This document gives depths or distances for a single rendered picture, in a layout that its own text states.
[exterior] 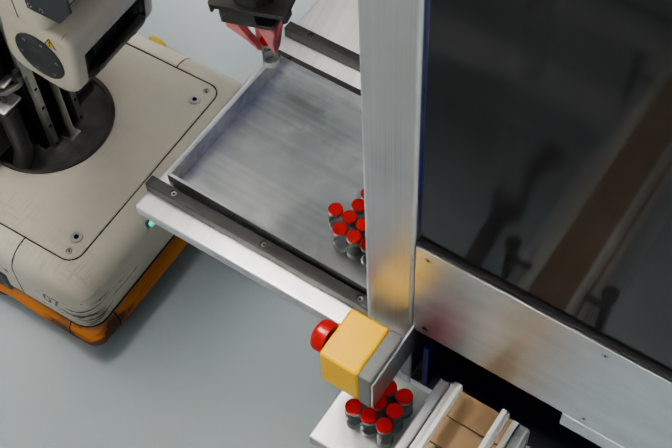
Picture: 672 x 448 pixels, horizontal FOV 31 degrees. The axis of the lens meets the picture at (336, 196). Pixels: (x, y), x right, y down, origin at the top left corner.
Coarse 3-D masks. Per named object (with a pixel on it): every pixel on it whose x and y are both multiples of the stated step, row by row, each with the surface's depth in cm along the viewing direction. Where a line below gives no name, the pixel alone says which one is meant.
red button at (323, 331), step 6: (318, 324) 142; (324, 324) 142; (330, 324) 142; (336, 324) 142; (318, 330) 141; (324, 330) 141; (330, 330) 141; (312, 336) 141; (318, 336) 141; (324, 336) 141; (330, 336) 142; (312, 342) 141; (318, 342) 141; (324, 342) 141; (318, 348) 141
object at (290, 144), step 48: (240, 96) 174; (288, 96) 178; (336, 96) 176; (240, 144) 173; (288, 144) 173; (336, 144) 172; (192, 192) 166; (240, 192) 168; (288, 192) 168; (336, 192) 168; (288, 240) 164
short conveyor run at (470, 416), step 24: (456, 384) 142; (432, 408) 144; (456, 408) 144; (480, 408) 144; (408, 432) 142; (432, 432) 139; (456, 432) 142; (480, 432) 142; (504, 432) 142; (528, 432) 142
